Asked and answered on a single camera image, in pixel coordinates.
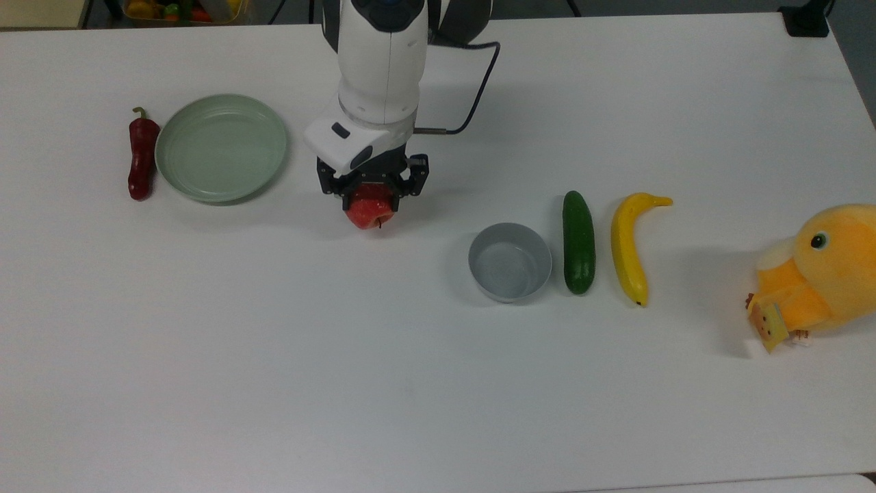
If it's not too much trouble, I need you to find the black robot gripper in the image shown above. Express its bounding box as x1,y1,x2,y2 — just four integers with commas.
316,144,430,212

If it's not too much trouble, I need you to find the red apple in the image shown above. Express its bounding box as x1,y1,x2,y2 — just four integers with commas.
345,182,396,230

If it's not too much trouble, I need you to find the grey round bowl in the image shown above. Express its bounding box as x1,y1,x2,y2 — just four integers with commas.
468,222,552,303

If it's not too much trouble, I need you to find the pale green plate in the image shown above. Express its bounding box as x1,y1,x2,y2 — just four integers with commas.
155,94,288,204

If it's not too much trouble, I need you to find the green cucumber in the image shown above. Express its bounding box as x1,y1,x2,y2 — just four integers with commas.
563,190,596,296

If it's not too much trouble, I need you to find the dark red chili pepper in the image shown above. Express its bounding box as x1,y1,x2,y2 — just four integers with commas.
127,107,161,201

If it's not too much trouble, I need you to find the yellow banana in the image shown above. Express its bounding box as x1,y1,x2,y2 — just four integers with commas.
610,192,673,307

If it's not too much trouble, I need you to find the clear bin of toy fruit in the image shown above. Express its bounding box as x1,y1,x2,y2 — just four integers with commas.
122,0,253,27

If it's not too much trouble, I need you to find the yellow paper tag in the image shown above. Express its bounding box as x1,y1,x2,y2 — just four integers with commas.
747,296,789,354

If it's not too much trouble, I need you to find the yellow plush duck toy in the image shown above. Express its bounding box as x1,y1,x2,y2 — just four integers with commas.
746,203,876,346

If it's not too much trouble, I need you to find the black table clamp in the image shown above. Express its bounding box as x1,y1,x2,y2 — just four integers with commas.
779,0,834,38

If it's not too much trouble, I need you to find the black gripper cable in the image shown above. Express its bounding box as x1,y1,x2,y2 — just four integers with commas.
415,40,502,136

